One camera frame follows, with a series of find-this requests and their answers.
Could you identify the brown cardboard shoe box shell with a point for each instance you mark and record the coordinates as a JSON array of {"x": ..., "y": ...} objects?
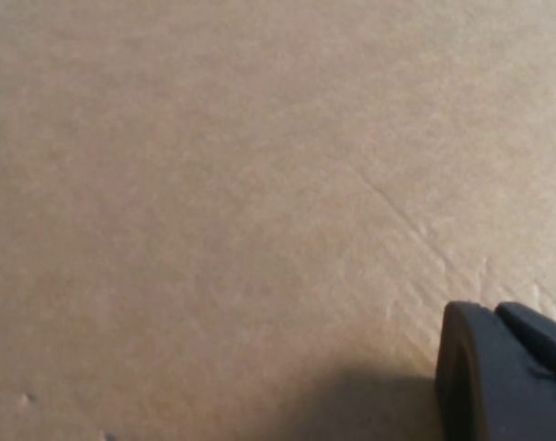
[{"x": 213, "y": 184}]

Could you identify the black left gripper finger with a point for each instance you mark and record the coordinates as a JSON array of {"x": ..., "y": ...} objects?
[{"x": 502, "y": 376}]

